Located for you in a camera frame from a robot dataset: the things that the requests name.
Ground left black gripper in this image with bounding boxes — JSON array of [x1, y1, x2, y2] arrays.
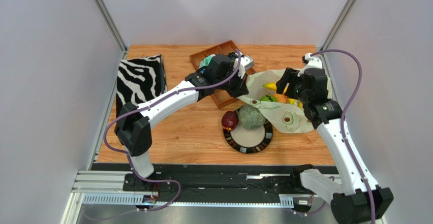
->
[[215, 67, 249, 100]]

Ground orange fruit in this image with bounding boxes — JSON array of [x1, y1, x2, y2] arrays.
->
[[273, 93, 288, 104]]

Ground yellow banana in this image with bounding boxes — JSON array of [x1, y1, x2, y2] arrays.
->
[[263, 83, 288, 95]]

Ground small green watermelon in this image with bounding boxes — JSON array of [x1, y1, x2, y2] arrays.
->
[[260, 94, 278, 102]]

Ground pale green plastic bag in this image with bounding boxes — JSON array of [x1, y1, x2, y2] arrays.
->
[[239, 69, 314, 134]]

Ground green cantaloupe melon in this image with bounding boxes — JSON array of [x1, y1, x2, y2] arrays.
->
[[237, 104, 266, 130]]

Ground dark red apple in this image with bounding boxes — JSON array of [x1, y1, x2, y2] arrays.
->
[[221, 111, 239, 131]]

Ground yellow mango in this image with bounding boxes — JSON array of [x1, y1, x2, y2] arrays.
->
[[287, 98, 303, 109]]

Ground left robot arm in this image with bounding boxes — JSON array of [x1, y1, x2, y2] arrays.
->
[[114, 52, 254, 178]]

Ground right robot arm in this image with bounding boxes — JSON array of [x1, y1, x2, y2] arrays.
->
[[276, 68, 394, 223]]

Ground brown wooden divider tray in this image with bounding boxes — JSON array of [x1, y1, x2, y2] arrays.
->
[[190, 40, 256, 109]]

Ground dark blue patterned sock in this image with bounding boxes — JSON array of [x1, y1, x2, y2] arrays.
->
[[227, 52, 238, 62]]

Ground teal white socks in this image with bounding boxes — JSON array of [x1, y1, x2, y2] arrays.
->
[[199, 54, 215, 68]]

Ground black fruit plate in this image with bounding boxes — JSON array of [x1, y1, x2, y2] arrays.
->
[[223, 108, 273, 154]]

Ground zebra pattern cloth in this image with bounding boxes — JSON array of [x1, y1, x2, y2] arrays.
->
[[115, 54, 168, 116]]

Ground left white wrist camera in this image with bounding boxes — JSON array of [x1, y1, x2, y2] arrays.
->
[[233, 50, 254, 79]]

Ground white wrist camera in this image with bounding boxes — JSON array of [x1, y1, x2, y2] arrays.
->
[[297, 53, 323, 77], [233, 50, 254, 79]]

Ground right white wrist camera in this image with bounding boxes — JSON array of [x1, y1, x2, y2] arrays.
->
[[297, 53, 323, 77]]

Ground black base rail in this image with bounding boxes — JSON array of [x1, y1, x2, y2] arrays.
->
[[73, 163, 324, 208]]

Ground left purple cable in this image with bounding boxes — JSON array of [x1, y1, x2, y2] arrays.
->
[[102, 49, 242, 213]]

